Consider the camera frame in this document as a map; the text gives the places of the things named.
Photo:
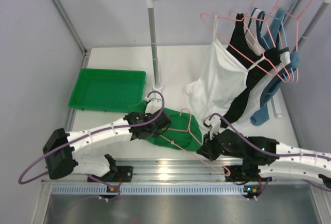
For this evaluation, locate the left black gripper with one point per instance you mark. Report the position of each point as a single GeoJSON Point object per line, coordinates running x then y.
{"type": "Point", "coordinates": [160, 121]}

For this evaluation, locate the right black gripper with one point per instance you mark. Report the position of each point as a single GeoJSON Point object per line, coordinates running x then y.
{"type": "Point", "coordinates": [207, 149]}

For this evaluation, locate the green tank top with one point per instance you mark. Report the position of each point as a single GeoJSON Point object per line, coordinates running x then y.
{"type": "Point", "coordinates": [183, 134]}

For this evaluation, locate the pink wire hanger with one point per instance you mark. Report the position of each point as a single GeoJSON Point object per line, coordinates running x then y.
{"type": "Point", "coordinates": [224, 171]}
{"type": "Point", "coordinates": [294, 55]}

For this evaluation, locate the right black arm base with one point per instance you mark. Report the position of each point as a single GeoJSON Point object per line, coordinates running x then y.
{"type": "Point", "coordinates": [240, 173]}

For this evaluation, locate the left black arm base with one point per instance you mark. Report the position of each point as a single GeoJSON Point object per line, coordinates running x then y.
{"type": "Point", "coordinates": [122, 174]}

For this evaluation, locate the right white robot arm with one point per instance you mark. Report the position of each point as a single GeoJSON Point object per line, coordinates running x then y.
{"type": "Point", "coordinates": [293, 156]}

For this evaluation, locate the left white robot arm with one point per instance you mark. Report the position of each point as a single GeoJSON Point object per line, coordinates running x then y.
{"type": "Point", "coordinates": [86, 151]}

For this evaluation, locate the white blue trimmed tank top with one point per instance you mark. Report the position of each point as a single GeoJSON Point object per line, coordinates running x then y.
{"type": "Point", "coordinates": [264, 41]}

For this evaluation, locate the black tank top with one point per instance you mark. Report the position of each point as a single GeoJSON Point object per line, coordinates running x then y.
{"type": "Point", "coordinates": [240, 103]}

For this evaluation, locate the white clothes rack foot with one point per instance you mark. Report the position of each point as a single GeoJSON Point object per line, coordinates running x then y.
{"type": "Point", "coordinates": [158, 91]}

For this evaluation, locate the green plastic tray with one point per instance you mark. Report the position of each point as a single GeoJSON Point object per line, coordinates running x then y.
{"type": "Point", "coordinates": [108, 90]}

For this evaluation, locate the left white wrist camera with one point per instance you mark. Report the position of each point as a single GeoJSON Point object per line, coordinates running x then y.
{"type": "Point", "coordinates": [153, 105]}

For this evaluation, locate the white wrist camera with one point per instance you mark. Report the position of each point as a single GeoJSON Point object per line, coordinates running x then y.
{"type": "Point", "coordinates": [153, 105]}
{"type": "Point", "coordinates": [213, 124]}

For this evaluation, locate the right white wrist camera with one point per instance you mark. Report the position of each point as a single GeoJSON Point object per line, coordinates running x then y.
{"type": "Point", "coordinates": [213, 124]}

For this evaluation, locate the aluminium table edge rail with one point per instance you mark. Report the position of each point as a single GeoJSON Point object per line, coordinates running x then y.
{"type": "Point", "coordinates": [193, 171]}

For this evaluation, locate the white slotted cable duct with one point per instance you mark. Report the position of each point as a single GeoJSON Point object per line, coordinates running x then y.
{"type": "Point", "coordinates": [143, 190]}

